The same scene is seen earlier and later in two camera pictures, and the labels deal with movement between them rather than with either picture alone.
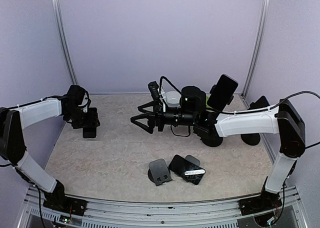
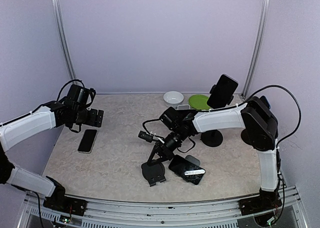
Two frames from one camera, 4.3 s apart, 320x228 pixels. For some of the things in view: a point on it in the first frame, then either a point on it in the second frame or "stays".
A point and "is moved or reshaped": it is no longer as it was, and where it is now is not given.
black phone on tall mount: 223,92 stays
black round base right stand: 252,139 stays
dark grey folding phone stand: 158,172 is moved or reshaped
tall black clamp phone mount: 212,139 stays
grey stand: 193,160 stays
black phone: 180,165 stays
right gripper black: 158,112 -> 164,156
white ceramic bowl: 173,99 stays
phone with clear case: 89,132 is moved or reshaped
